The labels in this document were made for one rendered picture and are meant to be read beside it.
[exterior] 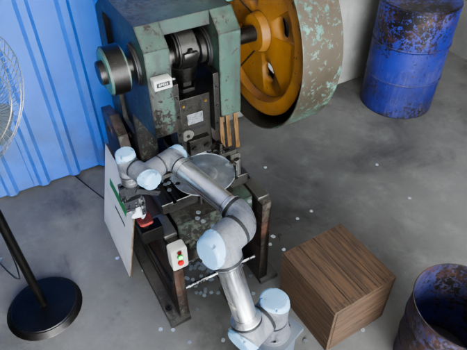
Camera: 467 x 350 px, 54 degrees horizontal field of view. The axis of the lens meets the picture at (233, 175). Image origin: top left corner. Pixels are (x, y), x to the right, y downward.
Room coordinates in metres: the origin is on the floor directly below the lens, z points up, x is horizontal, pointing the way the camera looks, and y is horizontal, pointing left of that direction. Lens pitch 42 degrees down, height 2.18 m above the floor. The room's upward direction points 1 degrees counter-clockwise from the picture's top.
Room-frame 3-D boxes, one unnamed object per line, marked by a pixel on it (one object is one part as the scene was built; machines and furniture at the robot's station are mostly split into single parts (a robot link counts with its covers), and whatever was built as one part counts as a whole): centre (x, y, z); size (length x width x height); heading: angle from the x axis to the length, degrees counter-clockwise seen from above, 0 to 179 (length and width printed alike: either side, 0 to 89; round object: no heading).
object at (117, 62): (1.57, 0.42, 1.31); 0.22 x 0.12 x 0.22; 29
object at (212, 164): (1.56, 0.14, 0.78); 0.29 x 0.29 x 0.01
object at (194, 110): (1.64, 0.18, 1.04); 0.17 x 0.15 x 0.30; 29
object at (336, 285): (1.37, -0.51, 0.18); 0.40 x 0.38 x 0.35; 31
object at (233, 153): (1.76, 0.05, 0.76); 0.17 x 0.06 x 0.10; 119
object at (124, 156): (1.30, 0.39, 1.08); 0.09 x 0.08 x 0.11; 47
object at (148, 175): (1.25, 0.31, 1.07); 0.11 x 0.11 x 0.08; 47
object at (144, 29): (1.80, 0.27, 0.83); 0.79 x 0.43 x 1.34; 29
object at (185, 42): (1.67, 0.20, 1.27); 0.21 x 0.12 x 0.34; 29
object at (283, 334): (0.97, -0.15, 0.50); 0.15 x 0.15 x 0.10
